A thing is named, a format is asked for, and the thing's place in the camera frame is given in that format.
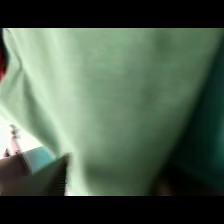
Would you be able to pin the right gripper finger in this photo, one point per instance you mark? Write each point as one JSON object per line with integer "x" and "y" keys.
{"x": 43, "y": 183}

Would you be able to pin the red garment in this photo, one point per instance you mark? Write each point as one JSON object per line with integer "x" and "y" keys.
{"x": 2, "y": 68}

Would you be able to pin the green T-shirt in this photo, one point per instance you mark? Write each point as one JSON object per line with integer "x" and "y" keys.
{"x": 116, "y": 100}

